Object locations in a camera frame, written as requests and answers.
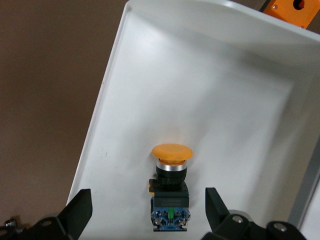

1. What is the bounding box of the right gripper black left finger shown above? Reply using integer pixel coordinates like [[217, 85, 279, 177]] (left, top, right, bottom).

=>
[[24, 188, 93, 240]]

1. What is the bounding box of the brown table cover sheet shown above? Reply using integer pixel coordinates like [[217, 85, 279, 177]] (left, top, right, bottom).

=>
[[0, 0, 131, 226]]

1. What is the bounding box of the orange button enclosure box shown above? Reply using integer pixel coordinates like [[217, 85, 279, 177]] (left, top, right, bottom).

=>
[[259, 0, 320, 30]]

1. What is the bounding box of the white plastic drawer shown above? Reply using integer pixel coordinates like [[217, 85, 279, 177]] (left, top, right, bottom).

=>
[[66, 0, 320, 240]]

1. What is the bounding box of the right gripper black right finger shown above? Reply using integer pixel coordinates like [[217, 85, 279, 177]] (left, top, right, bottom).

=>
[[202, 186, 306, 240]]

